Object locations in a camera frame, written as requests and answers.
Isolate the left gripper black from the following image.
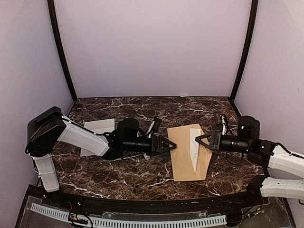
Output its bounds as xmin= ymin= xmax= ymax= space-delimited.
xmin=123 ymin=135 xmax=177 ymax=156

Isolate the cream decorated letter paper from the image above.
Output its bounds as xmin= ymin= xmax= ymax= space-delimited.
xmin=190 ymin=128 xmax=202 ymax=176

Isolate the brown paper envelope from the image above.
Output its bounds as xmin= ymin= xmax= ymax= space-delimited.
xmin=167 ymin=123 xmax=212 ymax=182

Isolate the grey paper sheet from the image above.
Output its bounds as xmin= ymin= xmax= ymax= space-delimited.
xmin=78 ymin=118 xmax=115 ymax=157

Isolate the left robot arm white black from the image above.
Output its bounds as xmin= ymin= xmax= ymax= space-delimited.
xmin=25 ymin=106 xmax=177 ymax=207

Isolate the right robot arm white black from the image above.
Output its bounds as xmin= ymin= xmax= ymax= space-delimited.
xmin=195 ymin=115 xmax=304 ymax=206

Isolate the green white glue stick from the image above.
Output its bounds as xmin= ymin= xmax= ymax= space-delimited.
xmin=143 ymin=153 xmax=150 ymax=160

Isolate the black front table rail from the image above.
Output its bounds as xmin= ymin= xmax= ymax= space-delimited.
xmin=26 ymin=185 xmax=269 ymax=214

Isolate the white slotted cable duct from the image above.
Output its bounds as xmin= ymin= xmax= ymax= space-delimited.
xmin=30 ymin=203 xmax=227 ymax=228

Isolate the black frame post left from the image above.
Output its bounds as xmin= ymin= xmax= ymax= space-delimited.
xmin=47 ymin=0 xmax=78 ymax=102

